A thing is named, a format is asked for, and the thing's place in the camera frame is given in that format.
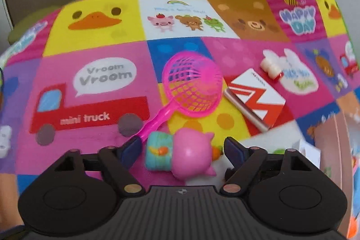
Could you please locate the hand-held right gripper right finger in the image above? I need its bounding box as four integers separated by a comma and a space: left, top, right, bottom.
219, 137, 314, 197

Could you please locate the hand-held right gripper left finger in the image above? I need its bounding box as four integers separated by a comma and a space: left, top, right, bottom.
55, 136, 144, 197

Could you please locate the pink pig toy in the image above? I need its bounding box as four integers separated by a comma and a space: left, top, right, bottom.
145, 128, 218, 180

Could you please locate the pink plastic net scoop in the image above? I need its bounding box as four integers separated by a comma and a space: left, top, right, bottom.
139, 51, 224, 143

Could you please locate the red and white card box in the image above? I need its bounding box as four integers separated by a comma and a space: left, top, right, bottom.
224, 68, 286, 132

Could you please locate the small white and red toy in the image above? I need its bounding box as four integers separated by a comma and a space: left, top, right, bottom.
259, 56, 283, 80

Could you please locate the pink cardboard box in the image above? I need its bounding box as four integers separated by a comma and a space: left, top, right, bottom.
315, 113, 360, 240

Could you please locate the colourful printed play mat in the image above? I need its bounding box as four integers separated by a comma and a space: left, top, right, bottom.
0, 0, 360, 201

